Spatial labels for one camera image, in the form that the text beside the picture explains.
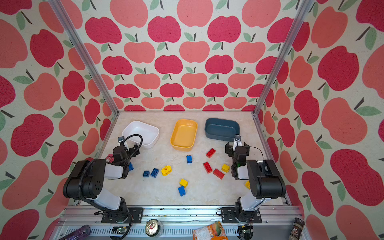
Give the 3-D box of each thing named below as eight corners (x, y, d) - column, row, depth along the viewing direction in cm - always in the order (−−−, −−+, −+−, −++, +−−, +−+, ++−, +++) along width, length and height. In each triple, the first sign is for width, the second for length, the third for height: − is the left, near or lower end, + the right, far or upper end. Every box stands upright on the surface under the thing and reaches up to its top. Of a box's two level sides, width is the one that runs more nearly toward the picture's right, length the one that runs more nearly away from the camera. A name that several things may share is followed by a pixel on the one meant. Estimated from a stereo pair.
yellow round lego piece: (161, 176, 90) (160, 174, 87) (162, 167, 93) (162, 165, 91) (171, 176, 90) (170, 174, 87) (172, 167, 93) (171, 165, 91)
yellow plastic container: (168, 149, 102) (167, 144, 97) (176, 123, 117) (175, 118, 112) (193, 153, 100) (193, 148, 95) (197, 126, 115) (198, 120, 110)
